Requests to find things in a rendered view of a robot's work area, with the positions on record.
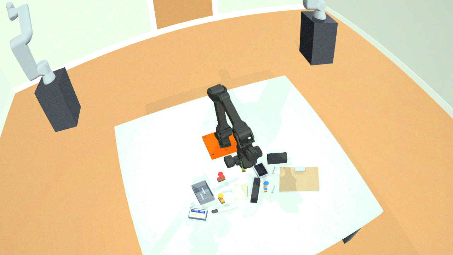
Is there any orange and red rubber stamp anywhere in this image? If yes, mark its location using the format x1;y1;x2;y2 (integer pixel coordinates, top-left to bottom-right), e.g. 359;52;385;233
217;172;225;182

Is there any brown wooden hand stamp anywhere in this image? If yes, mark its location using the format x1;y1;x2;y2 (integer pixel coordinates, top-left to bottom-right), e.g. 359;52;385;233
218;193;225;204

